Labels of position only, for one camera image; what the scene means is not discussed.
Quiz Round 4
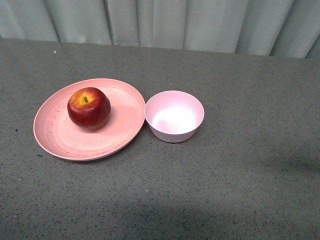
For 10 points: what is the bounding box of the pale pink bowl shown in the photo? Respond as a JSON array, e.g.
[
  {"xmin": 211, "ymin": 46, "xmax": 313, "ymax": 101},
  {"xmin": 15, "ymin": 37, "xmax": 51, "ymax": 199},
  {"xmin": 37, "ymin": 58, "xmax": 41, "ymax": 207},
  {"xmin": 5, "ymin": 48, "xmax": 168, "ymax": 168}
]
[{"xmin": 144, "ymin": 90, "xmax": 205, "ymax": 143}]

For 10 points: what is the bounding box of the red apple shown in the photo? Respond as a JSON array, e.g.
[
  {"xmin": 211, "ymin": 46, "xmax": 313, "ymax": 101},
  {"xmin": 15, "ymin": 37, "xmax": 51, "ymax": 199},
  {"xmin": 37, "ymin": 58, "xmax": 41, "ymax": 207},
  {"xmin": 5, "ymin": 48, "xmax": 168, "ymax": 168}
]
[{"xmin": 67, "ymin": 87, "xmax": 111, "ymax": 131}]

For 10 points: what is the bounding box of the pink round plate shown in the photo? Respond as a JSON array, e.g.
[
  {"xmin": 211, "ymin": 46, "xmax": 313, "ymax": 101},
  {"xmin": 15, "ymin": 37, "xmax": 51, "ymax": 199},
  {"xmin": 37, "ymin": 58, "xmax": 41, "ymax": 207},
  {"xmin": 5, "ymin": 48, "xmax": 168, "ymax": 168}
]
[{"xmin": 33, "ymin": 78, "xmax": 145, "ymax": 161}]

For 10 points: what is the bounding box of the grey-white curtain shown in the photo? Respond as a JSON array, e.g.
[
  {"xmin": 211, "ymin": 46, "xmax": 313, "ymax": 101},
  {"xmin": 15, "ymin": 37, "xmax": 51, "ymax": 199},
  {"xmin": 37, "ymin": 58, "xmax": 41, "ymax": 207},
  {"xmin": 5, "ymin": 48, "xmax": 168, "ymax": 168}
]
[{"xmin": 0, "ymin": 0, "xmax": 320, "ymax": 59}]

